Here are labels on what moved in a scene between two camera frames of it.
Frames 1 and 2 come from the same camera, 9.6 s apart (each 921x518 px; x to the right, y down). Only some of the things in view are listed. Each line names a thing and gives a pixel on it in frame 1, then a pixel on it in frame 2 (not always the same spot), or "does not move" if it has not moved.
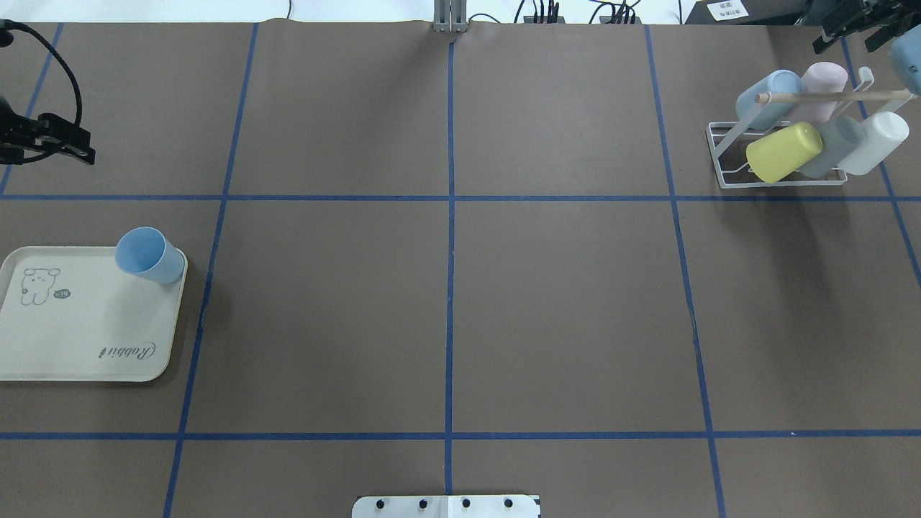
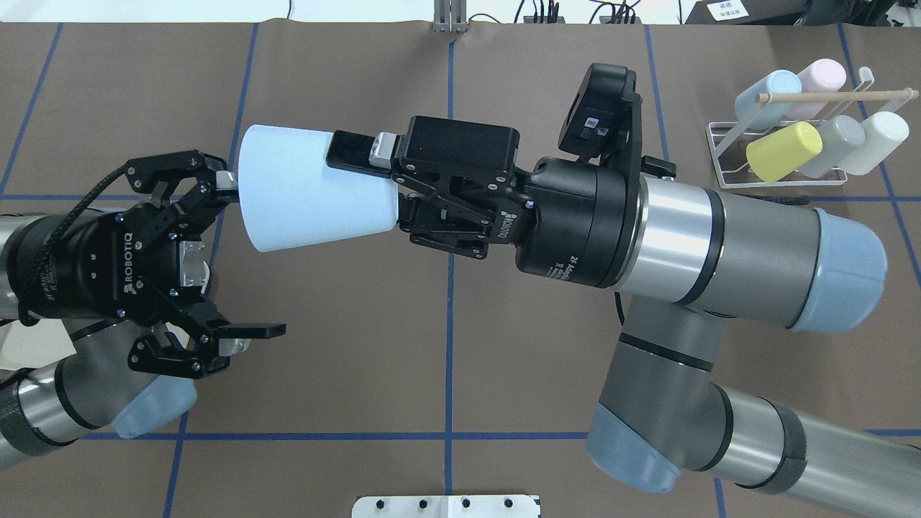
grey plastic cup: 840,135 does not move
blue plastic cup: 760,116 does not move
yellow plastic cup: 779,154 does not move
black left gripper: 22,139 -> 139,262
